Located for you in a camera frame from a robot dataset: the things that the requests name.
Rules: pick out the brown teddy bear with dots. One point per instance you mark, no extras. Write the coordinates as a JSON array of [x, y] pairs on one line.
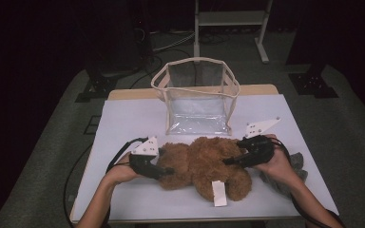
[[202, 161]]

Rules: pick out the white table cover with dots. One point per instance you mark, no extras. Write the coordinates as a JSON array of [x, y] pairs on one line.
[[133, 117]]

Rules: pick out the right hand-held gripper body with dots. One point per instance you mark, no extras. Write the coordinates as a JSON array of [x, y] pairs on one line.
[[259, 152]]

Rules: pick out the black stand base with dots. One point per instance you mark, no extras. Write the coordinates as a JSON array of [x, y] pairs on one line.
[[312, 84], [98, 87]]

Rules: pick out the person's left hand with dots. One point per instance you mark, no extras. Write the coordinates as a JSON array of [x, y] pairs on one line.
[[122, 171]]

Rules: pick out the grey cloth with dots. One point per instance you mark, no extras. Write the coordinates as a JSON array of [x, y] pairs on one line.
[[299, 163]]

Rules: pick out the person's right hand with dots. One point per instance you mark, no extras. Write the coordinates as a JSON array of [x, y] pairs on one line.
[[278, 167]]

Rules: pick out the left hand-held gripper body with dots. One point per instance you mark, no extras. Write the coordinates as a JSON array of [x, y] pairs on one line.
[[142, 163]]

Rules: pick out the wooden table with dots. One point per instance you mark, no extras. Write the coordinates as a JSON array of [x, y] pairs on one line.
[[256, 89]]

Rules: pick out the white metal stand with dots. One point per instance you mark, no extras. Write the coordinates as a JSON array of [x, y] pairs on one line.
[[231, 18]]

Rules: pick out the clear bag with beige trim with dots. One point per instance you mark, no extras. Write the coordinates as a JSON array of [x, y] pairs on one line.
[[199, 123]]

